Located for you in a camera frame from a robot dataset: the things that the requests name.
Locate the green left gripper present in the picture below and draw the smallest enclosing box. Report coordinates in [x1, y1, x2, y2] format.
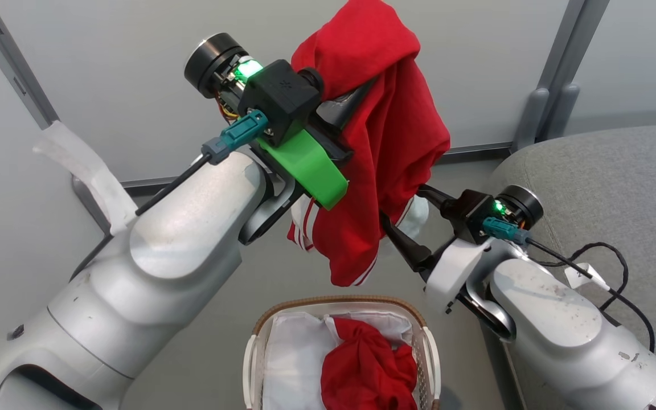
[254, 80, 377, 210]

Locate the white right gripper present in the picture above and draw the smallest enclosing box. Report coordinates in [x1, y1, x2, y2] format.
[379, 184, 495, 315]

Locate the red garment with white stripes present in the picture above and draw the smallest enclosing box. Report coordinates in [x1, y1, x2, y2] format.
[287, 0, 452, 288]

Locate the plain red garment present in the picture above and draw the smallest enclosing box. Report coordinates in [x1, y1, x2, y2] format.
[321, 317, 419, 410]

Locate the white laundry basket brown rim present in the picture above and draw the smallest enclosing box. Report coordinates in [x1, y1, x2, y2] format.
[243, 295, 441, 410]

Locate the white basket liner cloth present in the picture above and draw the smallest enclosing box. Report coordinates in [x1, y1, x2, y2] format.
[263, 310, 414, 410]

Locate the grey fabric sofa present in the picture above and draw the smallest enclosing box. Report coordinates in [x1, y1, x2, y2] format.
[485, 122, 656, 410]

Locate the white tape strip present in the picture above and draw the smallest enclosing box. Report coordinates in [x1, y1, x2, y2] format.
[33, 121, 138, 235]

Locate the black cable teal plug left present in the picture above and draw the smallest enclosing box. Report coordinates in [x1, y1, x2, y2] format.
[134, 110, 270, 217]

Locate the black cable teal plug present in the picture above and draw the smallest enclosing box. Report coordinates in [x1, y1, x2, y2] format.
[134, 110, 270, 217]
[482, 218, 656, 354]

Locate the white cable tag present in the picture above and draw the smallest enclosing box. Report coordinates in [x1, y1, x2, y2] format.
[564, 263, 611, 292]

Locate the black cable teal plug right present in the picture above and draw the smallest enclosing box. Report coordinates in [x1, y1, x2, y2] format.
[482, 218, 656, 354]

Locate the grey double partition post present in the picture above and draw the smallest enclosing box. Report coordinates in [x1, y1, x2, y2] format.
[511, 0, 611, 153]

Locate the thin black looped cable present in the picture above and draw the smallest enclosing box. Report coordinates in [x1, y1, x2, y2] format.
[533, 242, 629, 311]

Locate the grey partition corner post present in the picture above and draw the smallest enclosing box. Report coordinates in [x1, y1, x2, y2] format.
[0, 0, 132, 235]

